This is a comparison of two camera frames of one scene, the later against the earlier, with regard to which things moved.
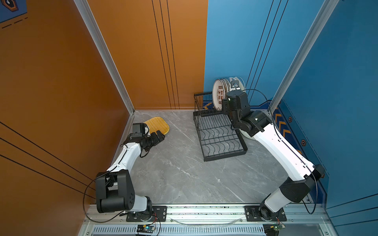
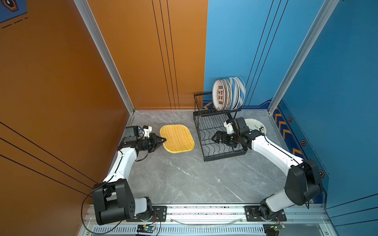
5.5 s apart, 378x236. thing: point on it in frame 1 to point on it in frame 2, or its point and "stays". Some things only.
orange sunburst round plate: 225,84 stays
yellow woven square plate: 157,123 to 178,138
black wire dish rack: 218,138 stays
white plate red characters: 218,93 stays
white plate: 241,83 stays
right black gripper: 225,103 to 224,134
